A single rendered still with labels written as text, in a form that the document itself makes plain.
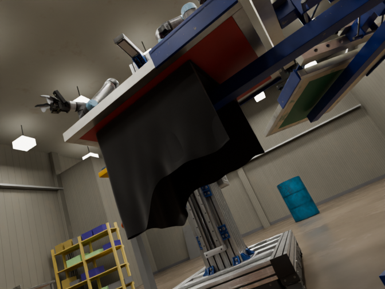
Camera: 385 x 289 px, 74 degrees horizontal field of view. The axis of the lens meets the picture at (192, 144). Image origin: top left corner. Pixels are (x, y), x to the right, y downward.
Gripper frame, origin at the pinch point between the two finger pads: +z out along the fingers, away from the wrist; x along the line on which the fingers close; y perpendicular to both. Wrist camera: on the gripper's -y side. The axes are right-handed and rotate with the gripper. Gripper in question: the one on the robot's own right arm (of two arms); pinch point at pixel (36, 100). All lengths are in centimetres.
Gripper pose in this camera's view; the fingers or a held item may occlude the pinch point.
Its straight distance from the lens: 206.9
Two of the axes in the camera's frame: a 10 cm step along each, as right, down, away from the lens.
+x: -6.6, 3.9, 6.5
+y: 2.9, 9.2, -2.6
